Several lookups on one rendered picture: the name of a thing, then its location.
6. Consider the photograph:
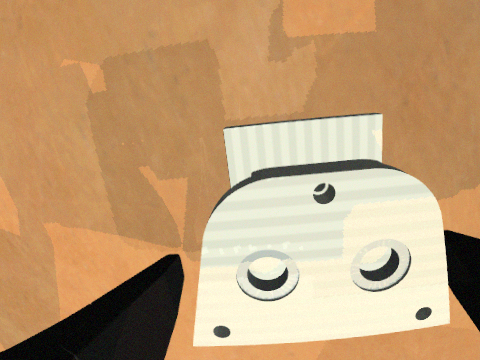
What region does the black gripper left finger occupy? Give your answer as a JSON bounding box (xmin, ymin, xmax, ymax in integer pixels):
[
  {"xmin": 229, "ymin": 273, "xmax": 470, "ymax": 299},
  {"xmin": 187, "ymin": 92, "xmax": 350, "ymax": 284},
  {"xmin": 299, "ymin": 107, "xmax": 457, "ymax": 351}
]
[{"xmin": 0, "ymin": 253, "xmax": 185, "ymax": 360}]

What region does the white housing plate with two round holes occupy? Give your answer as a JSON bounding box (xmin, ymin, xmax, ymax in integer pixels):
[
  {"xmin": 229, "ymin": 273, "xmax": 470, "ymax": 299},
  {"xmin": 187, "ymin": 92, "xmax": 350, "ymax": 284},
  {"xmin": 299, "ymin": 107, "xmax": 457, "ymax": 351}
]
[{"xmin": 193, "ymin": 159, "xmax": 451, "ymax": 347}]

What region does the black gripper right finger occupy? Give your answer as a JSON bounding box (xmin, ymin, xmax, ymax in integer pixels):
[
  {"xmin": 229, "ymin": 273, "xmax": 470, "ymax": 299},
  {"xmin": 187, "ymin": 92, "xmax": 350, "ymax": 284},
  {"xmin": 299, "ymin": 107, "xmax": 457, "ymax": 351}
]
[{"xmin": 443, "ymin": 229, "xmax": 480, "ymax": 332}]

